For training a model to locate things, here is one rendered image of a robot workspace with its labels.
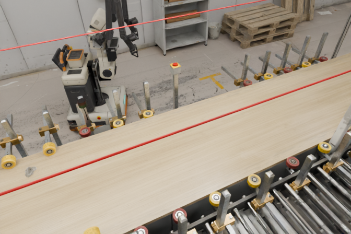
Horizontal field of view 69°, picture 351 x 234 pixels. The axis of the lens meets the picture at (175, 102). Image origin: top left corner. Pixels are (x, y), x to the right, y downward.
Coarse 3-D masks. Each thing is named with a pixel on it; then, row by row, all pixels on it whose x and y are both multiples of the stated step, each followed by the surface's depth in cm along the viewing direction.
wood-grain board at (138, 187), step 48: (240, 96) 225; (288, 96) 224; (336, 96) 223; (96, 144) 184; (192, 144) 183; (240, 144) 182; (288, 144) 182; (0, 192) 155; (48, 192) 155; (96, 192) 154; (144, 192) 154; (192, 192) 154
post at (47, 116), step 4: (44, 112) 178; (48, 112) 180; (44, 116) 179; (48, 116) 181; (48, 120) 182; (48, 124) 184; (52, 124) 186; (56, 132) 191; (56, 136) 193; (56, 140) 195; (60, 140) 198; (56, 144) 198; (60, 144) 199
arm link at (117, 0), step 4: (116, 0) 222; (120, 0) 227; (116, 4) 227; (120, 4) 228; (116, 8) 230; (120, 8) 230; (116, 12) 232; (120, 12) 232; (120, 16) 235; (120, 20) 237; (120, 24) 239; (120, 28) 242; (124, 28) 243; (120, 32) 244; (124, 32) 244; (120, 36) 246
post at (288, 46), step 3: (288, 42) 251; (288, 45) 251; (285, 48) 255; (288, 48) 252; (285, 51) 256; (288, 51) 255; (285, 54) 258; (288, 54) 258; (285, 57) 259; (282, 60) 263; (285, 60) 261; (282, 63) 265; (285, 63) 264; (282, 66) 266; (279, 75) 273
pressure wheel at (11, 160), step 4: (4, 156) 166; (8, 156) 166; (12, 156) 168; (4, 160) 164; (8, 160) 164; (12, 160) 165; (4, 164) 164; (8, 164) 165; (12, 164) 167; (4, 168) 166; (8, 168) 167
